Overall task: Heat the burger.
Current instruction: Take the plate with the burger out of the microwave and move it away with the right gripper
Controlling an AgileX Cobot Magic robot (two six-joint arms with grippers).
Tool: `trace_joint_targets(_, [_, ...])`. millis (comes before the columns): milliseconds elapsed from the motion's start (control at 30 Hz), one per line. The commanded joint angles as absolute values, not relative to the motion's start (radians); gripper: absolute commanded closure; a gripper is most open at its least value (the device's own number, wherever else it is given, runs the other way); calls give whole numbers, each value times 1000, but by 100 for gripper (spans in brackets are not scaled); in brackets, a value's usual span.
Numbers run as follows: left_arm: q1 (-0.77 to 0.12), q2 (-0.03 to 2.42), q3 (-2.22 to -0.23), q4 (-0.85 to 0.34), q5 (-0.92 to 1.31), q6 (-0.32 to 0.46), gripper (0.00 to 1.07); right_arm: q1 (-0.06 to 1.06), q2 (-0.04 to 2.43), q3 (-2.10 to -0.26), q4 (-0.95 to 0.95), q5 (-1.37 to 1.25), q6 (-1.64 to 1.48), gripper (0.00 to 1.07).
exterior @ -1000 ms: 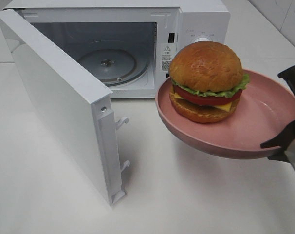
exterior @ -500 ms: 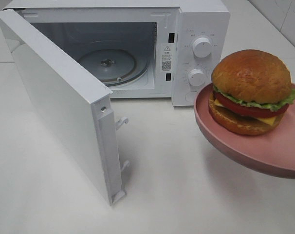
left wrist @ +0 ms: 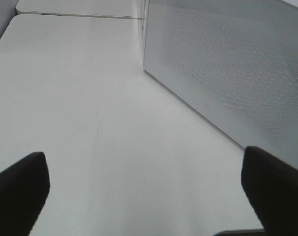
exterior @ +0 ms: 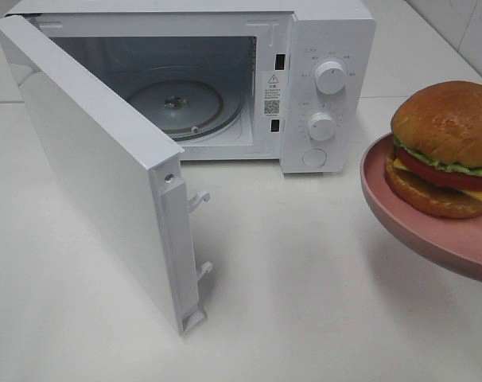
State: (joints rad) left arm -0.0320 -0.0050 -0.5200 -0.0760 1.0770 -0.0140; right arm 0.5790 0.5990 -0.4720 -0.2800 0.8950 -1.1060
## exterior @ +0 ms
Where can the white upper power knob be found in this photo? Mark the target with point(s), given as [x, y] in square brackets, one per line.
[330, 76]

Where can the white microwave oven body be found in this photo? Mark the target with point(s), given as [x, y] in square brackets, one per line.
[264, 50]

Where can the round white door-release button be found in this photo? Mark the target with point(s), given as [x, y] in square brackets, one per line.
[314, 158]

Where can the white microwave door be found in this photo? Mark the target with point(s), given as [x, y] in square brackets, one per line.
[122, 171]

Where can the pink round plate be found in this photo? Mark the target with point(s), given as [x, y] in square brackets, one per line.
[455, 244]

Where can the toy hamburger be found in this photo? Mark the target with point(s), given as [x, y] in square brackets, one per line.
[435, 162]

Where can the white timer knob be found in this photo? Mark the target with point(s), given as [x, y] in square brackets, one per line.
[321, 126]

